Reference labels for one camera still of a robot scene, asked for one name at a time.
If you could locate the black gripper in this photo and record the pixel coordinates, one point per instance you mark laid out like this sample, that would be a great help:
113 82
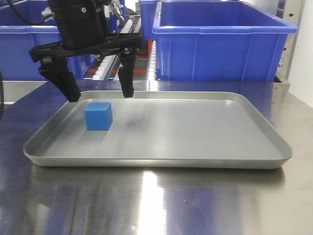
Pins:
84 30

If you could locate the blue foam cube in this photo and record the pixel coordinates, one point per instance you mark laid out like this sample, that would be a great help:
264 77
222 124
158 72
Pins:
98 116

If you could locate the white roller track right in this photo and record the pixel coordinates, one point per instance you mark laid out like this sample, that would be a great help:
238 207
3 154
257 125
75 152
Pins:
109 60

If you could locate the blue plastic bin centre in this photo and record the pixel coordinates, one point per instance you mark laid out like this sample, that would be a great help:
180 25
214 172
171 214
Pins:
18 38

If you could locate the blue plastic bin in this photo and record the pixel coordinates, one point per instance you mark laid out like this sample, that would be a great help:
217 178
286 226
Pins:
201 40
18 38

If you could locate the grey metal tray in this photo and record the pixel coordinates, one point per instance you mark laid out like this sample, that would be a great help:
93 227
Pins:
161 129

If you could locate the blue plastic bin right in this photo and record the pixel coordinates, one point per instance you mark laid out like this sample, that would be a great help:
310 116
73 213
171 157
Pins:
201 40

